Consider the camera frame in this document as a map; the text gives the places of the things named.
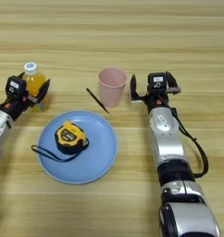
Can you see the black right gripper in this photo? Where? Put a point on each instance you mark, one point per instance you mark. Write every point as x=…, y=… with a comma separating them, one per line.
x=155, y=100

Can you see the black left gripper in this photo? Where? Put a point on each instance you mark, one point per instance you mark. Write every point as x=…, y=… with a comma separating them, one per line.
x=13, y=106

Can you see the orange juice bottle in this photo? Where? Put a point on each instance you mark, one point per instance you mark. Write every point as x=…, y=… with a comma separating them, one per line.
x=35, y=81

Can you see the pink plastic cup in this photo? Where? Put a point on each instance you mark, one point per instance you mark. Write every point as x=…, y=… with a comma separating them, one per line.
x=112, y=89

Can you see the yellow black tape measure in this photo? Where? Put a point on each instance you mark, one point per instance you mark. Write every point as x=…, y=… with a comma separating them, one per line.
x=70, y=135

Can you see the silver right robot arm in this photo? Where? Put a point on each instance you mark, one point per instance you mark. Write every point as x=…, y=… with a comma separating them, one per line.
x=169, y=139

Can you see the right gripper labelled black box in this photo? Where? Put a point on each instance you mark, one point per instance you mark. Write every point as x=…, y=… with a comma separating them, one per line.
x=157, y=81

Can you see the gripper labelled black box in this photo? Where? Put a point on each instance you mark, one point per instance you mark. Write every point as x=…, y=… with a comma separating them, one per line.
x=157, y=81
x=15, y=85

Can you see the left gripper labelled black box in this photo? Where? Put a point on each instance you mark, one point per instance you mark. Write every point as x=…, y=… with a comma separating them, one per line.
x=15, y=85

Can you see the black pen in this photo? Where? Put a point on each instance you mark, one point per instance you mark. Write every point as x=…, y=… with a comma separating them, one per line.
x=97, y=101

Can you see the blue round plate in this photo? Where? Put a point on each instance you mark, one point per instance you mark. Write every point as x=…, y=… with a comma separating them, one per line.
x=92, y=160

